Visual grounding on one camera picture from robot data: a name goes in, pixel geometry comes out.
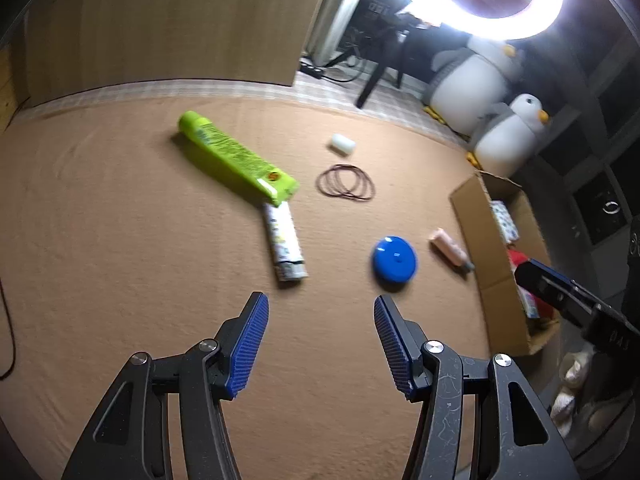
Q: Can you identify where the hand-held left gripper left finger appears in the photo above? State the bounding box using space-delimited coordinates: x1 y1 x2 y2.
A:
61 291 271 480

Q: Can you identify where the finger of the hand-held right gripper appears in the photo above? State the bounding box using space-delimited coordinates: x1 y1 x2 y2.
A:
514 258 626 331

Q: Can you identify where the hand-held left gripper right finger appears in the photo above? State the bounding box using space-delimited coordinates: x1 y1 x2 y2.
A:
372 295 581 480

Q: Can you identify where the red pouch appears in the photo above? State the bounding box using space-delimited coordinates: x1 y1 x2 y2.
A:
507 247 531 278

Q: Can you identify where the white tissue pack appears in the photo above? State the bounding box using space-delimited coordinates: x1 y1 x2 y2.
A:
490 200 520 243

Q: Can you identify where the cardboard box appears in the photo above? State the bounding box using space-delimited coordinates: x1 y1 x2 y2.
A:
450 170 563 357

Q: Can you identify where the blue round case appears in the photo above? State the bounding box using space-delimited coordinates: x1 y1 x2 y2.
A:
371 235 418 291

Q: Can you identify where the small pink bottle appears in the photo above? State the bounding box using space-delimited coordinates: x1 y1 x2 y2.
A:
430 228 476 273

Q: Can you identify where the white patterned tube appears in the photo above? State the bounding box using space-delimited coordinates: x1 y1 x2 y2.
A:
261 201 309 283

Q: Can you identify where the brown hair ties bundle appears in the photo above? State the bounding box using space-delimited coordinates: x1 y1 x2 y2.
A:
316 163 376 203

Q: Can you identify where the green tube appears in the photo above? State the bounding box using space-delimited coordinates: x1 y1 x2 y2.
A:
177 111 300 207

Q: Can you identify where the small white roll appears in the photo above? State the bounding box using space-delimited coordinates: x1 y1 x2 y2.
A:
328 133 357 155

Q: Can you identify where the white cloth bundle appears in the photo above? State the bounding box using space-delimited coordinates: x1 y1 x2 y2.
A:
550 350 596 436

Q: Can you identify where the small penguin plush toy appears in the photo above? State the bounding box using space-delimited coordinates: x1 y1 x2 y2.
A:
467 93 550 177

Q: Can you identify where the large penguin plush toy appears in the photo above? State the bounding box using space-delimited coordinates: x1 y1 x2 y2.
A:
430 35 523 133

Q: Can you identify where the black tripod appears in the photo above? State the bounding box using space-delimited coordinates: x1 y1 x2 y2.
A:
356 22 406 109

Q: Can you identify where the light wooden board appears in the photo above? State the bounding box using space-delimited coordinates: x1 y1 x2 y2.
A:
10 0 341 108

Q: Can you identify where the pine plank panel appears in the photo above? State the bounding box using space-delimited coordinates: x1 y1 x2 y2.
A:
0 45 21 131

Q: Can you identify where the black adapter cable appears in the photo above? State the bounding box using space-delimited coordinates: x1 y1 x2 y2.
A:
0 280 16 381

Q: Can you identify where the white ring light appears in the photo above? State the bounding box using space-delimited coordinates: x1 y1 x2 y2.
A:
382 0 565 41

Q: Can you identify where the black ring light cable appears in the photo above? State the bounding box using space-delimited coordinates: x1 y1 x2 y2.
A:
322 40 371 83

